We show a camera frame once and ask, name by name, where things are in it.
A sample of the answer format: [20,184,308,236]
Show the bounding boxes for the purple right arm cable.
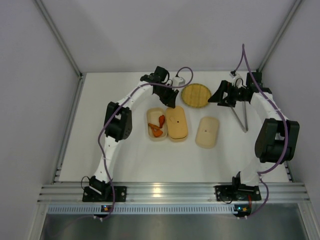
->
[233,43,291,221]

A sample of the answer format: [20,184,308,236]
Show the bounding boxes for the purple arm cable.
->
[233,43,291,221]
[96,66,195,221]

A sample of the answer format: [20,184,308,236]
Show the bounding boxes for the beige lunch box lid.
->
[195,116,220,149]

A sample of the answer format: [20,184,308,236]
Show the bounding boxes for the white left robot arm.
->
[89,66,186,198]

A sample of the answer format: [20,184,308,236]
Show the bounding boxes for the orange lunch box container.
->
[168,133,188,143]

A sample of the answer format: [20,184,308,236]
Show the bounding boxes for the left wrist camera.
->
[171,76,186,88]

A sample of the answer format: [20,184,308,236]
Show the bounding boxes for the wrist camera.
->
[229,71,244,88]
[171,76,186,88]

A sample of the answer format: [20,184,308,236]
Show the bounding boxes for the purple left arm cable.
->
[96,66,195,221]

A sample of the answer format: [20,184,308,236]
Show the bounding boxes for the round woven bamboo tray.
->
[181,83,212,109]

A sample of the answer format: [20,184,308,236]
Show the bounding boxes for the aluminium frame post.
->
[256,0,305,72]
[32,0,83,80]

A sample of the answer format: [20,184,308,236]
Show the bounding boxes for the orange fried chicken piece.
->
[148,123,163,138]

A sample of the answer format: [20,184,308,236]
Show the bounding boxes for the left aluminium frame post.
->
[32,0,83,80]

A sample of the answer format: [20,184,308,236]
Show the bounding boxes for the beige lunch box container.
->
[146,107,168,142]

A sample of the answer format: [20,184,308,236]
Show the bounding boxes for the right aluminium frame post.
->
[256,0,305,72]

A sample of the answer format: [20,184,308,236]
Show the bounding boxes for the metal serving tongs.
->
[230,101,249,133]

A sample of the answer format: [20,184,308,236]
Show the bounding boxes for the red fried chicken drumstick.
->
[158,115,166,129]

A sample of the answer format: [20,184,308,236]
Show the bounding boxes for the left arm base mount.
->
[82,176,127,203]

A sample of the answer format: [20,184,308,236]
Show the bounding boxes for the orange lunch box lid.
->
[165,106,189,134]

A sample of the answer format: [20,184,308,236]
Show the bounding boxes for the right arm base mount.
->
[214,172,262,204]

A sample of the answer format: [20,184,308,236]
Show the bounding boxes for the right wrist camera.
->
[229,71,244,88]

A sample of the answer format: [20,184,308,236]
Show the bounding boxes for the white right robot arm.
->
[208,71,300,187]

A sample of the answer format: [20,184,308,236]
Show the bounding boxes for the slotted cable duct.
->
[47,203,240,215]

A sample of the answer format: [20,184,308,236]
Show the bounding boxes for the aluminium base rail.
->
[37,182,310,204]

